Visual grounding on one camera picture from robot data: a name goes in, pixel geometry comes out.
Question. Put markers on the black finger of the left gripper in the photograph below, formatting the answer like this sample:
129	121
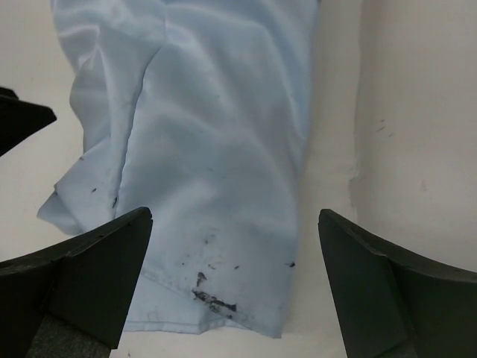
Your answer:
21	119

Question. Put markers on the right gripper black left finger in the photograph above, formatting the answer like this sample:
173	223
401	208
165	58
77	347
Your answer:
72	299

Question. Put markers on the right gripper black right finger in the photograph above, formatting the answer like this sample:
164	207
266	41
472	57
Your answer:
392	302

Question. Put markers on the light blue pillowcase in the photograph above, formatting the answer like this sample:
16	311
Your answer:
199	111

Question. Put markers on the white pillow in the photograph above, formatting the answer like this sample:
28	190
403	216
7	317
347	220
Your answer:
393	142

